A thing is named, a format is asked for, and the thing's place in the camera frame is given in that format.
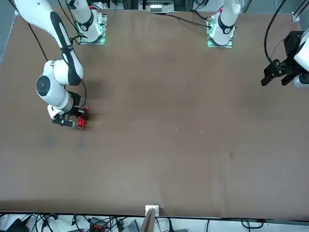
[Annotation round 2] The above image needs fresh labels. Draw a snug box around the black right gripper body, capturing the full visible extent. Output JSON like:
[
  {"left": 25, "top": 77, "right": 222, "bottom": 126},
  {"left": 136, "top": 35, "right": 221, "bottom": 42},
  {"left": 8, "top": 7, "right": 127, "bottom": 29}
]
[{"left": 63, "top": 91, "right": 83, "bottom": 116}]

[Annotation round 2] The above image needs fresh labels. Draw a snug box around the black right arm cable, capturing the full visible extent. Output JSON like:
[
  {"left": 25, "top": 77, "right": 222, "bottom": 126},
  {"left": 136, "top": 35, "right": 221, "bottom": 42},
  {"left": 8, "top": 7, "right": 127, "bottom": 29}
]
[{"left": 27, "top": 22, "right": 49, "bottom": 61}]

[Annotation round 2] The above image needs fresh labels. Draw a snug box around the brown wooden board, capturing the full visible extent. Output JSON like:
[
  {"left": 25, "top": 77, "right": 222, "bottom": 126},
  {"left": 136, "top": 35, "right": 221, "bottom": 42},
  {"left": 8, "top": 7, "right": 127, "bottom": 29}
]
[{"left": 140, "top": 208, "right": 156, "bottom": 232}]

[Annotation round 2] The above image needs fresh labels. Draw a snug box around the black cable on table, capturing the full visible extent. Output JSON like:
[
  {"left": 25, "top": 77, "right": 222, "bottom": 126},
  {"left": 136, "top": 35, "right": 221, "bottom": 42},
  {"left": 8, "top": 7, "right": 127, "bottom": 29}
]
[{"left": 154, "top": 12, "right": 211, "bottom": 28}]

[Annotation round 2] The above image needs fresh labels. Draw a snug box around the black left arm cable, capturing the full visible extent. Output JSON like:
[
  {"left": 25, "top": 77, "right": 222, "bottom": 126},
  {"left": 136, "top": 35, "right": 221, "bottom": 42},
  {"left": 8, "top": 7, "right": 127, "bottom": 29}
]
[{"left": 264, "top": 0, "right": 289, "bottom": 65}]

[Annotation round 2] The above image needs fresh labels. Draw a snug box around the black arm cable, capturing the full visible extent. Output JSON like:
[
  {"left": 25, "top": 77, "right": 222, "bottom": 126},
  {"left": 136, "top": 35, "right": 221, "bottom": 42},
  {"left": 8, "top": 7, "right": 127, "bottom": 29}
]
[
  {"left": 264, "top": 0, "right": 289, "bottom": 65},
  {"left": 27, "top": 22, "right": 49, "bottom": 61}
]

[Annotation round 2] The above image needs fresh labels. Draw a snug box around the red toy car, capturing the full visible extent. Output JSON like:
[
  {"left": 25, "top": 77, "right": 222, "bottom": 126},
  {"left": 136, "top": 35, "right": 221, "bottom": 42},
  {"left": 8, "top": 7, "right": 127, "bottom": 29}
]
[{"left": 77, "top": 108, "right": 89, "bottom": 130}]

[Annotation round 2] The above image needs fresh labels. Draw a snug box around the black box with red ports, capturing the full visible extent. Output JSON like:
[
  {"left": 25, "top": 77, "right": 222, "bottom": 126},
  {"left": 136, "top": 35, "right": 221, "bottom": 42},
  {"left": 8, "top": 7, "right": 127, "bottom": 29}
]
[{"left": 89, "top": 222, "right": 107, "bottom": 232}]

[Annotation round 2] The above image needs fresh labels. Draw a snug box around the black power adapter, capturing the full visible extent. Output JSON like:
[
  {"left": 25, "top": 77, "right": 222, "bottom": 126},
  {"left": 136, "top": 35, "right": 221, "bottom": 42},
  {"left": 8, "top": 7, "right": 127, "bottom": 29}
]
[{"left": 4, "top": 218, "right": 28, "bottom": 232}]

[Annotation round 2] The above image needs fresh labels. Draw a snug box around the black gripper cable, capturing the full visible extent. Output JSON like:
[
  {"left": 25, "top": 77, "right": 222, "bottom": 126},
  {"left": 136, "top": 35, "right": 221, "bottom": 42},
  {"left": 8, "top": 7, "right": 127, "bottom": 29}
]
[{"left": 79, "top": 79, "right": 88, "bottom": 108}]

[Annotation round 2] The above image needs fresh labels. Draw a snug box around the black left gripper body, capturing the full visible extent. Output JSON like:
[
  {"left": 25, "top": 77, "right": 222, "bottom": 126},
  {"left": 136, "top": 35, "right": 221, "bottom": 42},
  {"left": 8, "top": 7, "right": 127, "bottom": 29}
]
[{"left": 273, "top": 31, "right": 305, "bottom": 76}]

